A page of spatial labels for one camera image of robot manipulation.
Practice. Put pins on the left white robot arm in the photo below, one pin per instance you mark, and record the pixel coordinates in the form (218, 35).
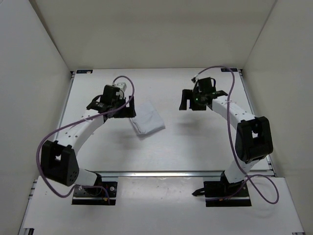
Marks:
(58, 158)

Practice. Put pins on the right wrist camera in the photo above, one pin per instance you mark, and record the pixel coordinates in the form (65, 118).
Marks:
(204, 86)

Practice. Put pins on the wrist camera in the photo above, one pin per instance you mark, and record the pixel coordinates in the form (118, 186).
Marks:
(122, 86)
(204, 86)

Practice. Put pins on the aluminium table frame rail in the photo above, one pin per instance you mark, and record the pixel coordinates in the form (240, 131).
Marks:
(191, 143)

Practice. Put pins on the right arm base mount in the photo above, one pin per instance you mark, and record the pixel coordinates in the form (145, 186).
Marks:
(224, 194)

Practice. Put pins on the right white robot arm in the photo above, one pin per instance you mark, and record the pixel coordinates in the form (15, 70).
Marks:
(253, 136)

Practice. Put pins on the white skirt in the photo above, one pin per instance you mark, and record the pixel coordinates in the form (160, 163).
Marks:
(147, 119)

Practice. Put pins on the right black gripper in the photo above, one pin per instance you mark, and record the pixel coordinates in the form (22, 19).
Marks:
(188, 95)

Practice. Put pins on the left corner label sticker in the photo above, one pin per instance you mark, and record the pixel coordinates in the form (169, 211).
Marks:
(84, 71)

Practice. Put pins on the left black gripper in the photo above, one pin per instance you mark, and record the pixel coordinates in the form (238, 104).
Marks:
(126, 111)

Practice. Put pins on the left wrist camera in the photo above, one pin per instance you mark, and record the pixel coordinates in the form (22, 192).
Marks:
(122, 86)

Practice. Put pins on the right corner label sticker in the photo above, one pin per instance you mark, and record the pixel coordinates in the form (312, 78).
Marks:
(228, 70)

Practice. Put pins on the corner label sticker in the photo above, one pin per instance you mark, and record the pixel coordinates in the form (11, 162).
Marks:
(84, 71)
(228, 70)

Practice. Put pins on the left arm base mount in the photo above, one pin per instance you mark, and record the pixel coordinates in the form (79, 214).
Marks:
(104, 196)

